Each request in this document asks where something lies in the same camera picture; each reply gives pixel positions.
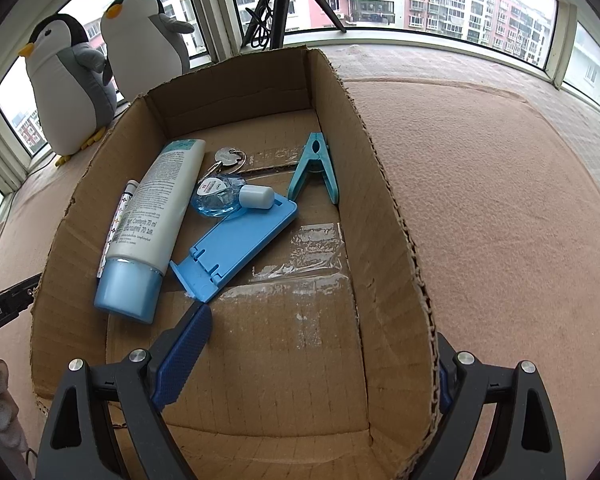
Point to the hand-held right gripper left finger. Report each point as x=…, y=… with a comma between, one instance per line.
x=185, y=355

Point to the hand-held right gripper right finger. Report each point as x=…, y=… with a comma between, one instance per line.
x=447, y=390

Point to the brown cardboard box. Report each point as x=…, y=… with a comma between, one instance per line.
x=280, y=335

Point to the blue plastic phone stand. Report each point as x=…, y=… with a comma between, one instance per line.
x=240, y=240

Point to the white blue lotion tube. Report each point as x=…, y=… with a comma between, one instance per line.
x=150, y=210

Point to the white patterned lighter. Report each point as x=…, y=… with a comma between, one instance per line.
x=122, y=205

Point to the clear blue small bottle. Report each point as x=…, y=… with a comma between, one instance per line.
x=215, y=200

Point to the person's left hand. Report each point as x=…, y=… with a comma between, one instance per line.
x=0, y=410

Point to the grey white penguin plush toy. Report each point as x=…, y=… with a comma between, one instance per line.
x=70, y=90
x=145, y=45

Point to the teal plastic clothespin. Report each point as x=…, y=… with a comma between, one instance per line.
x=312, y=152

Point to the black tripod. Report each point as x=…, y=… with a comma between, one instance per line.
x=277, y=0

